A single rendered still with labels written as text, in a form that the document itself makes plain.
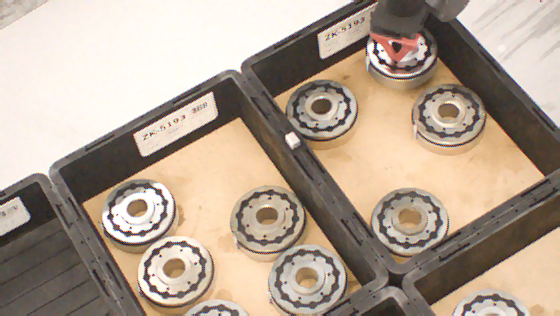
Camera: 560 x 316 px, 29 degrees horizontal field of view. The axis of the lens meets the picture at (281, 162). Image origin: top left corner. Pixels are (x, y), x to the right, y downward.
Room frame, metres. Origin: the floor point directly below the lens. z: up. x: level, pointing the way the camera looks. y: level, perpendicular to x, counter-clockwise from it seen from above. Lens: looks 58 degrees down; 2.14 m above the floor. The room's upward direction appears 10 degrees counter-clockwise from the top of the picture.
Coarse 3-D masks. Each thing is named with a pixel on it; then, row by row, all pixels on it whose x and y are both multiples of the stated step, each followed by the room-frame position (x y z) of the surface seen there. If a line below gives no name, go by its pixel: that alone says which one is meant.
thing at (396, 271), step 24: (360, 0) 0.99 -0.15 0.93; (312, 24) 0.97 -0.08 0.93; (456, 24) 0.92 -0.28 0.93; (480, 48) 0.87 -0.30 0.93; (504, 72) 0.82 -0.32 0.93; (264, 96) 0.86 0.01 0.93; (528, 96) 0.78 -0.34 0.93; (288, 120) 0.81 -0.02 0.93; (312, 168) 0.73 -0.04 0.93; (336, 192) 0.69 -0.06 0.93; (360, 216) 0.65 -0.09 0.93; (480, 216) 0.62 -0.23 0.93; (456, 240) 0.59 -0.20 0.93; (384, 264) 0.58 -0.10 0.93; (408, 264) 0.57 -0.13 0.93
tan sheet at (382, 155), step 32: (352, 64) 0.96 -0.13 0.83; (288, 96) 0.92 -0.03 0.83; (384, 96) 0.89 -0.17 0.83; (416, 96) 0.88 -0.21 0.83; (384, 128) 0.83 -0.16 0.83; (320, 160) 0.80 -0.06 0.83; (352, 160) 0.79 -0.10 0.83; (384, 160) 0.78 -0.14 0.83; (416, 160) 0.77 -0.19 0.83; (448, 160) 0.76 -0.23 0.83; (480, 160) 0.75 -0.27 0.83; (512, 160) 0.74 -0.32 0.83; (352, 192) 0.74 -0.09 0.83; (384, 192) 0.73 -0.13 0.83; (448, 192) 0.71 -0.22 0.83; (480, 192) 0.70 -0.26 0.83; (512, 192) 0.69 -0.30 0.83; (416, 224) 0.67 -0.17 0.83
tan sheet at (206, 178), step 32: (224, 128) 0.89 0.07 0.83; (192, 160) 0.84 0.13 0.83; (224, 160) 0.83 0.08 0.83; (256, 160) 0.82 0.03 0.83; (192, 192) 0.79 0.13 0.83; (224, 192) 0.78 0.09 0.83; (96, 224) 0.76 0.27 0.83; (192, 224) 0.74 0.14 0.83; (224, 224) 0.73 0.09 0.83; (128, 256) 0.71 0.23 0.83; (224, 256) 0.68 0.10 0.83; (224, 288) 0.63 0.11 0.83; (256, 288) 0.62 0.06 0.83; (352, 288) 0.60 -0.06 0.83
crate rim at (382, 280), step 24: (240, 72) 0.91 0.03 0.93; (192, 96) 0.88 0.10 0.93; (144, 120) 0.86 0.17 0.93; (264, 120) 0.82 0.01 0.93; (96, 144) 0.83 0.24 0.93; (288, 144) 0.77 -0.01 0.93; (72, 216) 0.73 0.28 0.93; (336, 216) 0.65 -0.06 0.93; (96, 240) 0.68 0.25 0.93; (360, 240) 0.61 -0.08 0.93; (120, 288) 0.62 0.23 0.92; (360, 288) 0.55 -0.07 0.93; (336, 312) 0.52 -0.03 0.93
